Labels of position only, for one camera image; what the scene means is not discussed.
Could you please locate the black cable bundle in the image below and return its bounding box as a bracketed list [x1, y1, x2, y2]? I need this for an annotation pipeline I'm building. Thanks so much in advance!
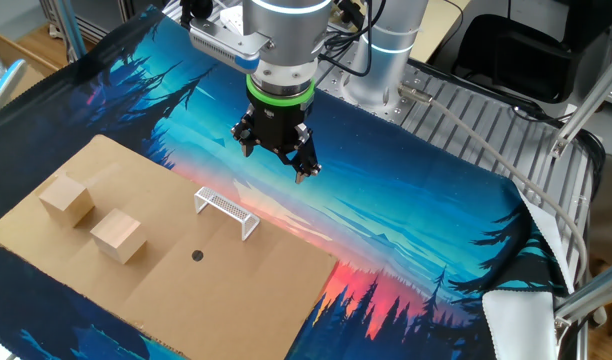
[575, 127, 608, 206]

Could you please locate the brown cardboard sheet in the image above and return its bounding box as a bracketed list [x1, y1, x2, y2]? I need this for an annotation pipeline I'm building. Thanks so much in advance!
[0, 133, 340, 360]

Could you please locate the black coiled cable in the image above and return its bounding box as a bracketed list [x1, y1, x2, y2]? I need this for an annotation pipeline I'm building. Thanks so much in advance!
[318, 27, 370, 66]

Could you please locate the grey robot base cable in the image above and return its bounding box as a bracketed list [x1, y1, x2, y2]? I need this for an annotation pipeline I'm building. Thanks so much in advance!
[396, 82, 590, 289]

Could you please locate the blue white tool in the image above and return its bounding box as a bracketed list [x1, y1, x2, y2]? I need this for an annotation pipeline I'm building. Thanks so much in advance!
[0, 58, 28, 120]

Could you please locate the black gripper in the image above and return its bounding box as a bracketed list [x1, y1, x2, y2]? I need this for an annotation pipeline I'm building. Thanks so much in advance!
[230, 97, 323, 185]

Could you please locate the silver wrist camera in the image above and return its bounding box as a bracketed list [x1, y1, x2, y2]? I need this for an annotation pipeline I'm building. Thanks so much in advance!
[188, 3, 273, 76]

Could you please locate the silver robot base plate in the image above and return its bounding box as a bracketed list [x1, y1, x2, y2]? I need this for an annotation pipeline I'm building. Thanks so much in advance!
[313, 58, 440, 126]

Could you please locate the forest sunset printed cloth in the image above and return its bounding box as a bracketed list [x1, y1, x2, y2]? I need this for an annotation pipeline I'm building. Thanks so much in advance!
[0, 4, 583, 360]

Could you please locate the green wrist adapter ring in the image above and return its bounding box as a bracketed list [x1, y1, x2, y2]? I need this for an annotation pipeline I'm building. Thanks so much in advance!
[244, 73, 317, 109]

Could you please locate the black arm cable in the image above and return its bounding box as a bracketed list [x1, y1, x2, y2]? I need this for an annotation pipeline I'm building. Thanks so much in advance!
[315, 0, 387, 79]

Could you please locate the white mesh toy goal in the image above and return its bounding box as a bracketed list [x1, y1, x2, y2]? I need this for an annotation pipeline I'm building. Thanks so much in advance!
[193, 186, 261, 242]

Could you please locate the light wooden cube block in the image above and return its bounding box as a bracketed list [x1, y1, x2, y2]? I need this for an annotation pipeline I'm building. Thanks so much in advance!
[38, 172, 96, 229]
[89, 207, 148, 265]

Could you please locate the brown cardboard box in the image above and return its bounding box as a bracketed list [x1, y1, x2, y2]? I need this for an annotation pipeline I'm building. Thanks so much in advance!
[0, 27, 62, 121]

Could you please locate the aluminium frame post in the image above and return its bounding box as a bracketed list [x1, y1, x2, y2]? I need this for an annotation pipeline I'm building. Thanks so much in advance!
[549, 52, 612, 160]
[553, 269, 612, 360]

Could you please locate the beige desk top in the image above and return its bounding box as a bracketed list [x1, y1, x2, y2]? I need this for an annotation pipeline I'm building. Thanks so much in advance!
[409, 0, 473, 64]

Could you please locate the aluminium frame rail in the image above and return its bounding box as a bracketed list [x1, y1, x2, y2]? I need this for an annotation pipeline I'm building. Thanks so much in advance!
[38, 0, 137, 61]

